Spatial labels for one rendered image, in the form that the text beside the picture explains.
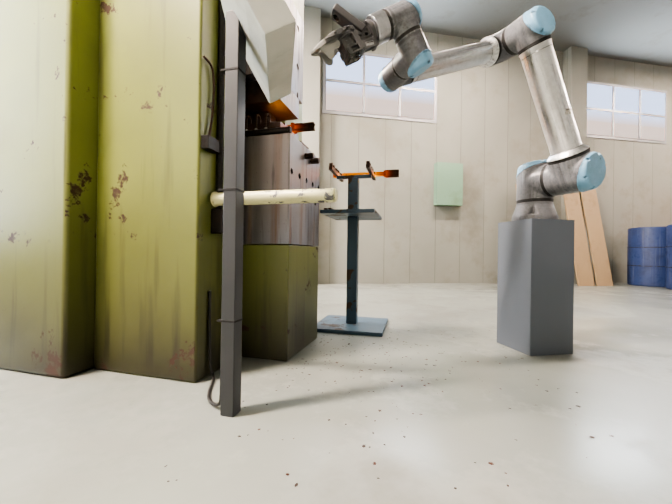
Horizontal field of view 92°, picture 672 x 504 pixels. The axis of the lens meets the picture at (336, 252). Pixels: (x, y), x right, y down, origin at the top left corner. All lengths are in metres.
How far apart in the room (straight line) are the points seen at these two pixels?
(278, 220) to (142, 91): 0.64
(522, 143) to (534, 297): 4.65
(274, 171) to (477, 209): 4.40
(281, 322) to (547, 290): 1.16
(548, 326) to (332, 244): 3.32
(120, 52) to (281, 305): 1.09
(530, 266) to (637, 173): 6.08
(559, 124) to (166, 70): 1.48
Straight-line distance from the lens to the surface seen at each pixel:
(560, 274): 1.74
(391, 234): 4.78
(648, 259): 6.65
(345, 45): 1.18
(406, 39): 1.25
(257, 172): 1.40
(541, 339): 1.71
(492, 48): 1.69
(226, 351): 0.94
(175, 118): 1.29
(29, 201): 1.56
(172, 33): 1.43
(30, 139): 1.60
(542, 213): 1.71
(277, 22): 0.89
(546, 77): 1.64
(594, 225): 6.35
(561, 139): 1.65
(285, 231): 1.30
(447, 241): 5.15
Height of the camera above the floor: 0.44
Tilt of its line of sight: level
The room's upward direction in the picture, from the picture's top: 1 degrees clockwise
